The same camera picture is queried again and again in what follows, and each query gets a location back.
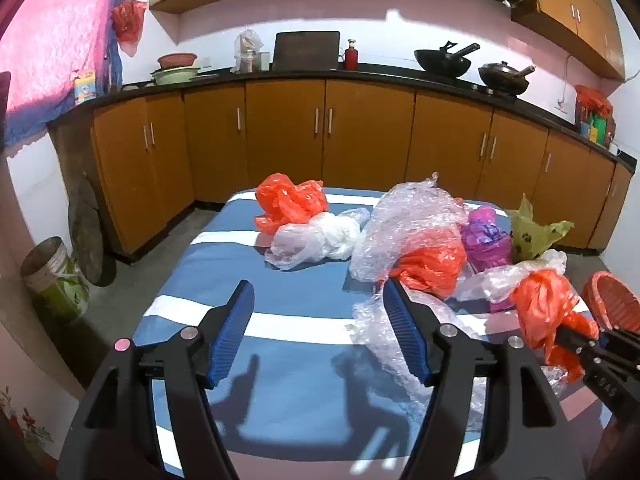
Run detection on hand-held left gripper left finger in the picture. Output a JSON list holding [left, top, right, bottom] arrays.
[[56, 279, 256, 480]]

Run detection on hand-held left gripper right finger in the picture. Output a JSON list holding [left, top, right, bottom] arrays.
[[382, 276, 586, 480]]

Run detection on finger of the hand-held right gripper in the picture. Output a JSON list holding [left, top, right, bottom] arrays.
[[552, 325, 605, 362]]

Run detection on long clear bubble wrap sheet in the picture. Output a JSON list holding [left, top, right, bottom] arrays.
[[345, 290, 488, 433]]

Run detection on orange plastic bag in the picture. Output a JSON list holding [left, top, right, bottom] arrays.
[[253, 173, 330, 235], [389, 230, 468, 301], [510, 268, 600, 381]]

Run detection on red woven plastic basket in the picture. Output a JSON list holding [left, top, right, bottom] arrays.
[[581, 271, 640, 333]]

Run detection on clear thin plastic bag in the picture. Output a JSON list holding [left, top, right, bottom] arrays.
[[452, 249, 568, 306]]

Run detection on yellow-green plastic bag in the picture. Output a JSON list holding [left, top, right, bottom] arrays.
[[506, 193, 575, 263]]

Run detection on purple plastic bag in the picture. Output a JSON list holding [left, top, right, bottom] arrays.
[[460, 206, 516, 313]]

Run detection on white translucent plastic bag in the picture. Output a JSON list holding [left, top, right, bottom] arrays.
[[264, 207, 372, 272]]

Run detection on blue white striped table cloth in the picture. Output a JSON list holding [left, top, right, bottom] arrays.
[[132, 186, 601, 480]]

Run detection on large clear bubble wrap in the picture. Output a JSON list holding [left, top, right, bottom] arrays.
[[348, 171, 471, 283]]

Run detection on round wooden board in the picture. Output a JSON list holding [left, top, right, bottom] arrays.
[[68, 172, 118, 288]]

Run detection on old plastic bucket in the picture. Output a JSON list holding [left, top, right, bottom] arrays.
[[21, 236, 91, 318]]

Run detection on wooden lower kitchen cabinets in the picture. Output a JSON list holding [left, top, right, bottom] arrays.
[[91, 78, 635, 261]]

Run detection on red bag with colourful packets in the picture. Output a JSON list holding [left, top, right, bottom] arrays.
[[574, 85, 615, 143]]

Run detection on black kitchen countertop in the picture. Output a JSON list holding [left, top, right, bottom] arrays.
[[90, 62, 638, 171]]

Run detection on green plastic basin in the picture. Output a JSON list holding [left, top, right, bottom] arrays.
[[151, 66, 201, 86]]

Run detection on black wok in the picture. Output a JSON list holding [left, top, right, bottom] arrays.
[[414, 41, 482, 78]]

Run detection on black frying pan with lid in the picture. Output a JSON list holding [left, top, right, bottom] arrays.
[[478, 61, 536, 97]]

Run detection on red plastic basin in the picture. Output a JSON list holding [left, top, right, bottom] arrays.
[[157, 52, 198, 69]]

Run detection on clear bag with jars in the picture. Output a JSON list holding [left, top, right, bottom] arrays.
[[231, 27, 263, 73]]

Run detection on small printed carton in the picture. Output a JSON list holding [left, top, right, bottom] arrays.
[[74, 70, 97, 106]]

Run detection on dark cutting board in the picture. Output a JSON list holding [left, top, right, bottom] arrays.
[[271, 31, 341, 72]]

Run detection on red hanging plastic bag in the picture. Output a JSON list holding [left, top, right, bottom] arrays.
[[110, 0, 148, 45]]

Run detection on wooden upper corner cabinets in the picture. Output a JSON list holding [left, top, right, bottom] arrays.
[[510, 0, 627, 81]]

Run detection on pink curtain with blue edge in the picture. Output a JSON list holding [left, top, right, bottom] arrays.
[[0, 0, 132, 147]]

